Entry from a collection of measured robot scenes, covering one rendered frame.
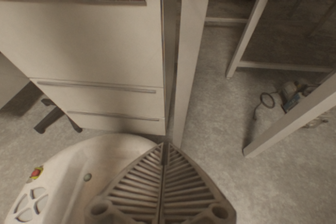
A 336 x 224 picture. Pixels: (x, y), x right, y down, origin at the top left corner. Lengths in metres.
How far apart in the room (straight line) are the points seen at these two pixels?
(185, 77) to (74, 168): 0.53
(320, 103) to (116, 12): 0.64
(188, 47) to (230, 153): 0.79
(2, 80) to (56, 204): 0.96
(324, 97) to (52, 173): 0.92
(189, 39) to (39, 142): 1.19
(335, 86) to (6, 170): 1.60
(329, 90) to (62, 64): 0.81
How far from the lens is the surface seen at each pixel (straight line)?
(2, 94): 1.38
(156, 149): 0.17
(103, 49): 0.44
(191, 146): 0.96
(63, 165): 0.65
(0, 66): 1.38
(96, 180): 0.64
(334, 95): 0.63
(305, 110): 0.67
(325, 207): 1.21
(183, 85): 0.43
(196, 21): 0.34
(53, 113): 1.27
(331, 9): 2.73
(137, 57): 0.41
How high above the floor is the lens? 0.87
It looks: 54 degrees down
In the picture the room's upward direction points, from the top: straight up
